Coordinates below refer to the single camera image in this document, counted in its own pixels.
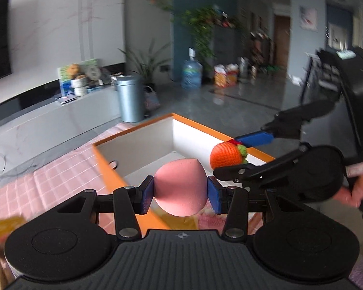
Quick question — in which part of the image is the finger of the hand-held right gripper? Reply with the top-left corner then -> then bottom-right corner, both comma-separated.
212,143 -> 312,189
234,98 -> 336,148

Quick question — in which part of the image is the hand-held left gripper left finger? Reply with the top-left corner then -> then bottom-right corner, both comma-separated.
57,176 -> 156,241

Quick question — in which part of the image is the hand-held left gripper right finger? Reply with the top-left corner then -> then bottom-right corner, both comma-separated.
207,175 -> 303,240

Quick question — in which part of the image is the orange crochet toy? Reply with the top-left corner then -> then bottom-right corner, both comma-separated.
210,140 -> 249,170

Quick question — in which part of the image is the pink makeup sponge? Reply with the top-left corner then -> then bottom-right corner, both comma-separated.
154,158 -> 209,217

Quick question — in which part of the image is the orange cardboard box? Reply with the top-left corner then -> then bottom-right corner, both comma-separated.
92,112 -> 276,230

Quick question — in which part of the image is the yellow snack packet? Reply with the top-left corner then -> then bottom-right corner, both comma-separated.
0,216 -> 26,245

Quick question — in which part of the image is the yellow gift bag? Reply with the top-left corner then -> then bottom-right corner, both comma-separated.
226,64 -> 239,86
214,65 -> 227,88

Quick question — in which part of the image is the pink checked tablecloth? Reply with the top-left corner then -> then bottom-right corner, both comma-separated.
0,121 -> 363,290

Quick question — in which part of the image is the open shelf rack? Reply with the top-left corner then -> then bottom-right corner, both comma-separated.
250,30 -> 274,71

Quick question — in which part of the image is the blue water bottle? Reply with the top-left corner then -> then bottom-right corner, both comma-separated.
181,48 -> 204,89

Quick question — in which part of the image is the patterned tote bag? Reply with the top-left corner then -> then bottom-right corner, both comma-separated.
143,86 -> 161,117

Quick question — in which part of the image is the grey metal trash can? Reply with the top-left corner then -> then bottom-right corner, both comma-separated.
115,75 -> 145,123

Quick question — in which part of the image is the dark storage cabinet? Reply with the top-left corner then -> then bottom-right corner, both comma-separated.
213,24 -> 246,67

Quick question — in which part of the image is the brown wooden door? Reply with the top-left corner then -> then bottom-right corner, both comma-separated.
274,15 -> 291,67

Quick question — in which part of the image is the grey marble television cabinet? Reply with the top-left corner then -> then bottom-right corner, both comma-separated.
0,84 -> 122,185

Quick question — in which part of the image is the large climbing plant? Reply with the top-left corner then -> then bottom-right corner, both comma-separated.
130,0 -> 245,71

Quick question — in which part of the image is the flat grey book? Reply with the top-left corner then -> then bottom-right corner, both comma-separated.
54,95 -> 78,105

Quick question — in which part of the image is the white woven pot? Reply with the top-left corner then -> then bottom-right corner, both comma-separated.
70,78 -> 88,96

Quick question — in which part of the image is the long-leaved potted plant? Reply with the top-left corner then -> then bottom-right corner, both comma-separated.
118,39 -> 173,89

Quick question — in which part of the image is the round paper fan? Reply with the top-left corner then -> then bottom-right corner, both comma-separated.
85,65 -> 102,81

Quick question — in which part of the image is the colourful painting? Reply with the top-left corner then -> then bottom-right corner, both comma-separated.
57,58 -> 99,97

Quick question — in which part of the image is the wall picture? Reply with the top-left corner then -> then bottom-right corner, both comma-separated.
299,5 -> 318,31

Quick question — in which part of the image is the black floor cable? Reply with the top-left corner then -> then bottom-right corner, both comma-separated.
0,146 -> 38,176

